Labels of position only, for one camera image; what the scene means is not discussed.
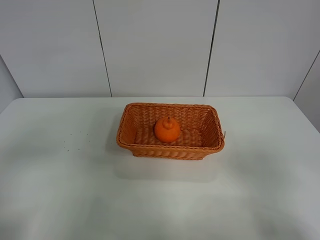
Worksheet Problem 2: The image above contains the orange with stem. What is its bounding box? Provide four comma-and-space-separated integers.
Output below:
154, 116, 181, 143

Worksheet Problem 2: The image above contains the orange wicker basket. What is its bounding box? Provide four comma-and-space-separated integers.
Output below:
116, 102, 225, 160

